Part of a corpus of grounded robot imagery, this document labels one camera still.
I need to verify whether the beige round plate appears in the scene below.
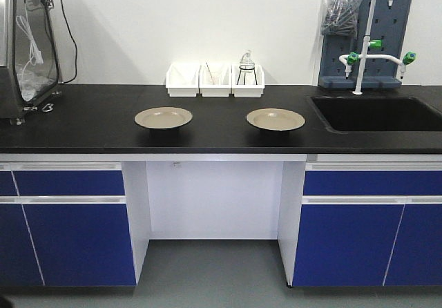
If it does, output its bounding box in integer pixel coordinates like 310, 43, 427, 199
246, 108, 305, 131
134, 107, 193, 129

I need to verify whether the middle white plastic bin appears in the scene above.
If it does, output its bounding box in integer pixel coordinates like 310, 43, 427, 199
199, 62, 232, 97

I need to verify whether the white plastic bin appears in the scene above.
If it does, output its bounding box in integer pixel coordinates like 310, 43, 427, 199
166, 62, 200, 97
231, 64, 265, 97
199, 62, 232, 97

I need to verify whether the right white plastic bin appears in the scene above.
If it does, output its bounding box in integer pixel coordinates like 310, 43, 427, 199
231, 64, 265, 97

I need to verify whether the left white plastic bin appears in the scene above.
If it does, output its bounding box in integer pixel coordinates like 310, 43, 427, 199
166, 62, 200, 97

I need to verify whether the red glass stirring rod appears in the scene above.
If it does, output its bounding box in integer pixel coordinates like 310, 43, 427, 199
205, 62, 215, 85

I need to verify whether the glass alcohol lamp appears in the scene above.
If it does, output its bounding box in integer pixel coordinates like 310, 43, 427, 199
239, 50, 255, 70

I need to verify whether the black lab sink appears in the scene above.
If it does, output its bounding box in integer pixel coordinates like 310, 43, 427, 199
311, 97, 441, 132

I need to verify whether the white gooseneck lab faucet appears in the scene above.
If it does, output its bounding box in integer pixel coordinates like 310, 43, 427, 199
338, 0, 416, 95

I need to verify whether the right blue cabinet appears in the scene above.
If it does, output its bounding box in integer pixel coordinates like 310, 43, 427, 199
288, 161, 441, 287

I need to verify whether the blue cabinet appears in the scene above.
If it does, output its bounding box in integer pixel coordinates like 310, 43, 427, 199
1, 162, 137, 287
288, 161, 441, 287

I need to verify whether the left blue cabinet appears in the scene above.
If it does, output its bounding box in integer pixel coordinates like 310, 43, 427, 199
1, 162, 137, 287

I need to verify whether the clear bag of pegs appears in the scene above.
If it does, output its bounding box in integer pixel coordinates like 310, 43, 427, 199
320, 0, 362, 37

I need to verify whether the steel and glass appliance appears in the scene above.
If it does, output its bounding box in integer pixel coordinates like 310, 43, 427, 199
1, 0, 61, 125

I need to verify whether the grey pegboard drying rack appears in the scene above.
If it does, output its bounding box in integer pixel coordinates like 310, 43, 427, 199
318, 0, 416, 91

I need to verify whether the black wire tripod stand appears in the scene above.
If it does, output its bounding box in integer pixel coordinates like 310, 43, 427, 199
236, 67, 258, 86

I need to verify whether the white coiled cable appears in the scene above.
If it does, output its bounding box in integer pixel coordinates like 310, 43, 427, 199
15, 15, 44, 81

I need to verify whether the black power cable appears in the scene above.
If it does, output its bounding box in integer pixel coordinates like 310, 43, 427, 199
32, 0, 78, 85

